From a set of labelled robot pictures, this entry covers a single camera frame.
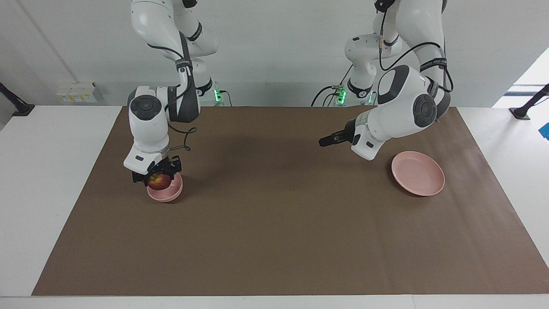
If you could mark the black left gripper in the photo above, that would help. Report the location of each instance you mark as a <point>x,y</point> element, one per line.
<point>351,131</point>

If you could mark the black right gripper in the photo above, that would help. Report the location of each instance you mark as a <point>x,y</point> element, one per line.
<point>161,165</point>

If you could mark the red apple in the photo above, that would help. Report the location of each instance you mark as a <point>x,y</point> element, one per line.
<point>159,181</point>

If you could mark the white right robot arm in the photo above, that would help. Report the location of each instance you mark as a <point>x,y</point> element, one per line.
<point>150,124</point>

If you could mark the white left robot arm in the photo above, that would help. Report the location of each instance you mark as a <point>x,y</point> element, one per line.
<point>407,103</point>

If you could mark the pink bowl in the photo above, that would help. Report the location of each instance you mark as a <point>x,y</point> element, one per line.
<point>169,193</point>

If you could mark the pink plate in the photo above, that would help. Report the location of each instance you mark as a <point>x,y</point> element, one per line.
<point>418,174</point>

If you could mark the brown paper mat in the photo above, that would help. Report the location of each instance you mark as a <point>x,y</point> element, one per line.
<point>283,206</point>

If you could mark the black clamp stand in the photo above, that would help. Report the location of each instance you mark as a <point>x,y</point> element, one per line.
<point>525,109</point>
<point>19,107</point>

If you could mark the blue object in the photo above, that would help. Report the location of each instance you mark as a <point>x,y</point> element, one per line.
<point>545,131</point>

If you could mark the white wall socket box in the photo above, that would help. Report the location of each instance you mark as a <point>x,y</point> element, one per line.
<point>77,93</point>

